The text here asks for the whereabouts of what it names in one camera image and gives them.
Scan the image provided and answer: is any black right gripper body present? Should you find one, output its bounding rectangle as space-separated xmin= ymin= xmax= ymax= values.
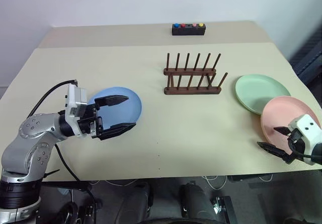
xmin=282 ymin=129 xmax=307 ymax=165

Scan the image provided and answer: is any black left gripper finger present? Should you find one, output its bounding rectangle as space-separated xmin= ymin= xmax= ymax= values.
xmin=100 ymin=121 xmax=138 ymax=141
xmin=94 ymin=95 xmax=130 ymax=109

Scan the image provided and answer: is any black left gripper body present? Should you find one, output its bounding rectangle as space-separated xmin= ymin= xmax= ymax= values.
xmin=77 ymin=102 xmax=104 ymax=141

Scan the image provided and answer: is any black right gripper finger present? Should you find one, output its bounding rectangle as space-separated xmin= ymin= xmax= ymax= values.
xmin=257 ymin=141 xmax=289 ymax=160
xmin=273 ymin=126 xmax=292 ymax=137

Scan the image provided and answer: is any wooden dish rack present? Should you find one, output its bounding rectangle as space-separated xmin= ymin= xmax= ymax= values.
xmin=163 ymin=52 xmax=228 ymax=96

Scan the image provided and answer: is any blue plate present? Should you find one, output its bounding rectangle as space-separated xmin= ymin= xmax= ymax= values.
xmin=88 ymin=86 xmax=143 ymax=130

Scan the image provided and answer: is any pink plate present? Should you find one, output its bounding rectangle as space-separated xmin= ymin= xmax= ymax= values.
xmin=260 ymin=96 xmax=316 ymax=147

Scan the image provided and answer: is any green plate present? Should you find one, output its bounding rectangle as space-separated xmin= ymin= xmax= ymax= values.
xmin=235 ymin=74 xmax=292 ymax=115

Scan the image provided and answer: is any beige table mat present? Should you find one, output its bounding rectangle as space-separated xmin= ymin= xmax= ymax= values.
xmin=0 ymin=42 xmax=322 ymax=183

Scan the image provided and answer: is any black metal stand foot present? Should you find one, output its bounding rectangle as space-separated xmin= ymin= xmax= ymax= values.
xmin=210 ymin=195 xmax=234 ymax=224

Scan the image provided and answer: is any dark rounded shape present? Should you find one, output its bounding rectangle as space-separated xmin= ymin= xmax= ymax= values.
xmin=178 ymin=180 xmax=220 ymax=222

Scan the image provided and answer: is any black button box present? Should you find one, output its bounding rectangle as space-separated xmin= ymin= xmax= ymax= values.
xmin=172 ymin=23 xmax=206 ymax=37

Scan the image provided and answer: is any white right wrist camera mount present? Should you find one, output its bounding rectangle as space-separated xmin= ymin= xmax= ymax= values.
xmin=287 ymin=113 xmax=322 ymax=151

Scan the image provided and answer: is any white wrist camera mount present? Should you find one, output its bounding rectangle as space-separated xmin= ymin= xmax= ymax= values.
xmin=63 ymin=85 xmax=89 ymax=137
xmin=287 ymin=113 xmax=322 ymax=151

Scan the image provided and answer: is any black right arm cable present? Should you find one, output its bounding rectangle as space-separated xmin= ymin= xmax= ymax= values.
xmin=288 ymin=137 xmax=322 ymax=160

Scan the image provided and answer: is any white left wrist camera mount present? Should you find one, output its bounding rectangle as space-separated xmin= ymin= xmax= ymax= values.
xmin=63 ymin=85 xmax=89 ymax=137

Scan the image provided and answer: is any white cable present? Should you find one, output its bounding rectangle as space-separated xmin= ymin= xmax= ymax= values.
xmin=202 ymin=174 xmax=227 ymax=190

